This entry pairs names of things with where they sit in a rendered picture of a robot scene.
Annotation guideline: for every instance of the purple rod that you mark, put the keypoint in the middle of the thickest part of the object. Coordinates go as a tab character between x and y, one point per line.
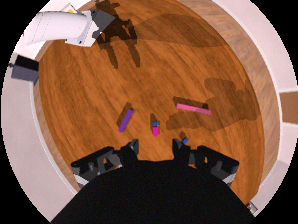
125	120

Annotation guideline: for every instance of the pink rod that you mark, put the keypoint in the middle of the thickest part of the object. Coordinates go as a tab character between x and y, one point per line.
191	108

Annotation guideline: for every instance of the small magenta block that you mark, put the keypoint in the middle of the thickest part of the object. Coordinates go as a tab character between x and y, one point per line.
155	132

